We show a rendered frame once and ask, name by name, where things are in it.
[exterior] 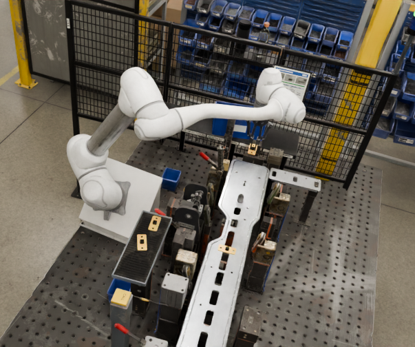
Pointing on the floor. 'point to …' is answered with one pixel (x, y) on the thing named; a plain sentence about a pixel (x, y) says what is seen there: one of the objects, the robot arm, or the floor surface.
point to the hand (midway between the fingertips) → (254, 142)
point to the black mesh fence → (216, 82)
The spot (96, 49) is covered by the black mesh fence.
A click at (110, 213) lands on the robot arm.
